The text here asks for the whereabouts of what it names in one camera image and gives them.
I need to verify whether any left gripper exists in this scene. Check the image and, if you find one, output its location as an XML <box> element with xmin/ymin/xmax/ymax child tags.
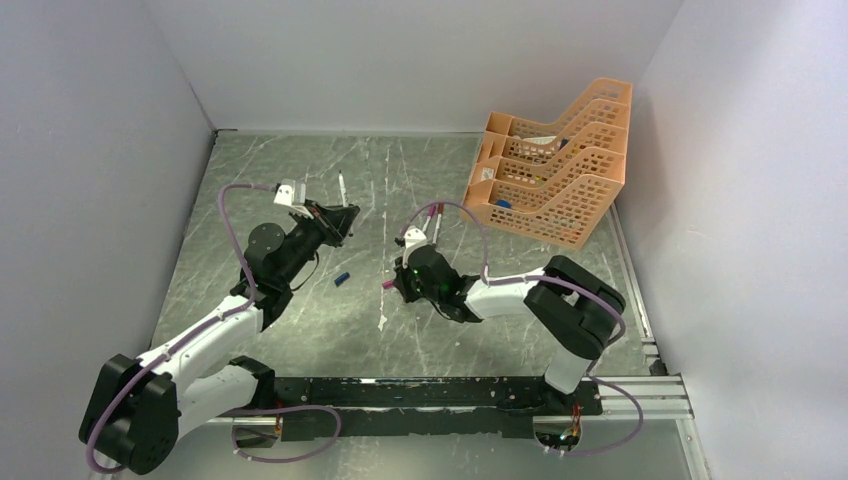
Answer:
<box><xmin>278</xmin><ymin>198</ymin><xmax>359</xmax><ymax>285</ymax></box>

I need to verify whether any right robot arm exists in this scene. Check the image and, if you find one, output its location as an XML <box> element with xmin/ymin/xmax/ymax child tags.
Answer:
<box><xmin>392</xmin><ymin>245</ymin><xmax>626</xmax><ymax>414</ymax></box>

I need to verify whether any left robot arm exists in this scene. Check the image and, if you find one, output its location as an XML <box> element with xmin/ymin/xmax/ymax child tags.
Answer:
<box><xmin>79</xmin><ymin>200</ymin><xmax>360</xmax><ymax>475</ymax></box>

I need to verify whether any blue pen cap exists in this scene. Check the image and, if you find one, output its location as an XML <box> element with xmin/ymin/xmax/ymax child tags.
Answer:
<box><xmin>334</xmin><ymin>272</ymin><xmax>350</xmax><ymax>287</ymax></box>

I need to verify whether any orange plastic file rack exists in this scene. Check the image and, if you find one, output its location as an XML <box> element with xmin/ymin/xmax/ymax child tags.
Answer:
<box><xmin>463</xmin><ymin>78</ymin><xmax>633</xmax><ymax>250</ymax></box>

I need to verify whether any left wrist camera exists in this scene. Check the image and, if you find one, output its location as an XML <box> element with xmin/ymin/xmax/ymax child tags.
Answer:
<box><xmin>273</xmin><ymin>179</ymin><xmax>312</xmax><ymax>218</ymax></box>

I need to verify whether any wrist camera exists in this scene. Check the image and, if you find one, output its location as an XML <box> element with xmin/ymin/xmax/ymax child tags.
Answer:
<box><xmin>403</xmin><ymin>226</ymin><xmax>428</xmax><ymax>251</ymax></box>
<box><xmin>273</xmin><ymin>179</ymin><xmax>312</xmax><ymax>218</ymax></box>

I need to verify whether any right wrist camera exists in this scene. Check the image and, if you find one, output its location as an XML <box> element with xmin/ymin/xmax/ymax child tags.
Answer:
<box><xmin>403</xmin><ymin>226</ymin><xmax>428</xmax><ymax>251</ymax></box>

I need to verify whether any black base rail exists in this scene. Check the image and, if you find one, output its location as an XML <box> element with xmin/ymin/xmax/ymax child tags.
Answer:
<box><xmin>209</xmin><ymin>374</ymin><xmax>604</xmax><ymax>443</ymax></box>

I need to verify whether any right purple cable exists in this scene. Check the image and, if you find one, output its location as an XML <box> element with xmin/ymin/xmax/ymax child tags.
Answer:
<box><xmin>396</xmin><ymin>201</ymin><xmax>645</xmax><ymax>460</ymax></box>

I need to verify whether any aluminium frame rail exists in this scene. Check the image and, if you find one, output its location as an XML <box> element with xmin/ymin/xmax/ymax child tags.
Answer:
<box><xmin>583</xmin><ymin>376</ymin><xmax>694</xmax><ymax>421</ymax></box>

